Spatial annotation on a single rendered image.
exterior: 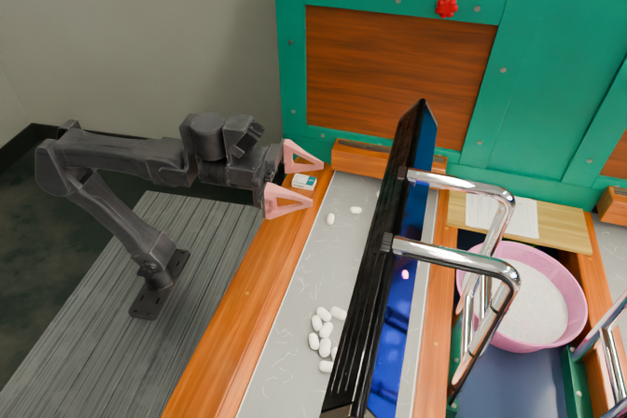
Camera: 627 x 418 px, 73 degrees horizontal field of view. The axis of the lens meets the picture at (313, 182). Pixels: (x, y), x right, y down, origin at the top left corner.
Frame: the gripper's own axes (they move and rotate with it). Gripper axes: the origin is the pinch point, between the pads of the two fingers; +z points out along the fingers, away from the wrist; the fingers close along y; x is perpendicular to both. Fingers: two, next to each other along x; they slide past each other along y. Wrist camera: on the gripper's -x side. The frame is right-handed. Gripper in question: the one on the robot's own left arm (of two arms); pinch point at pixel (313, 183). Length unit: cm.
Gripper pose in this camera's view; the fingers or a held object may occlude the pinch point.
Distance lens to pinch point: 72.5
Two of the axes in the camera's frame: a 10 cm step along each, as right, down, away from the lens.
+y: 2.0, -6.6, 7.2
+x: -0.1, 7.4, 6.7
